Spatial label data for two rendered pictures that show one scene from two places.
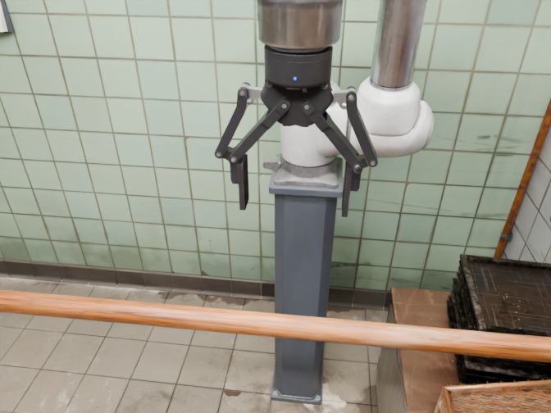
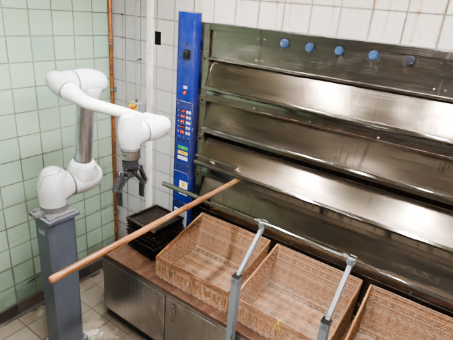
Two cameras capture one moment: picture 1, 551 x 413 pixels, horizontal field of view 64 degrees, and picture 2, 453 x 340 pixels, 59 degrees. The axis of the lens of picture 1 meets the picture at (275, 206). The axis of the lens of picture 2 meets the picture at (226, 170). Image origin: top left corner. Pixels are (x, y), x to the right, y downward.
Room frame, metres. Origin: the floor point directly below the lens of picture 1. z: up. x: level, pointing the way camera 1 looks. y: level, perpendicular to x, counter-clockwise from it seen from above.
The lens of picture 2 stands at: (-0.65, 1.30, 2.20)
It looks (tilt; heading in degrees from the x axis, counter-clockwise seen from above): 22 degrees down; 296
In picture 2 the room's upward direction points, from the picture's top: 5 degrees clockwise
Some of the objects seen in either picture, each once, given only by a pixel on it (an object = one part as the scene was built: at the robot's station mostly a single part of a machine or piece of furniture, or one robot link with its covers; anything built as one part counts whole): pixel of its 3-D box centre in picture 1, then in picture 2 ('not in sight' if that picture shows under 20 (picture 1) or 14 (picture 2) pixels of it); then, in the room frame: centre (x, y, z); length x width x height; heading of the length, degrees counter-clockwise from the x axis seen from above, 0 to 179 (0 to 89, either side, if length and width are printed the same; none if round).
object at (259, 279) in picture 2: not in sight; (296, 299); (-0.26, -0.52, 0.72); 0.56 x 0.49 x 0.28; 172
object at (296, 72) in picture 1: (297, 85); (130, 168); (0.50, -0.03, 1.47); 0.08 x 0.07 x 0.09; 83
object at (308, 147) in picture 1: (313, 118); (53, 185); (1.14, -0.10, 1.17); 0.18 x 0.16 x 0.22; 81
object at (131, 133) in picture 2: not in sight; (131, 129); (0.50, -0.04, 1.65); 0.13 x 0.11 x 0.16; 81
